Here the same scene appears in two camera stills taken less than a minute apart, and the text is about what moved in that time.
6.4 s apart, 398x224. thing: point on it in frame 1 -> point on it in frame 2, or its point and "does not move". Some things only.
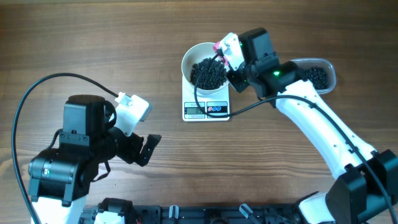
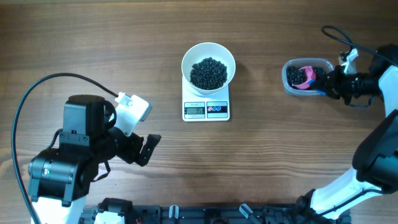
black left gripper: [132, 154] does not move
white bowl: [194, 53] does not move
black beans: [214, 76] does not move
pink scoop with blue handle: [216, 47] -> [311, 77]
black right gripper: [237, 83] -> [332, 85]
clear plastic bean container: [320, 73] does not move
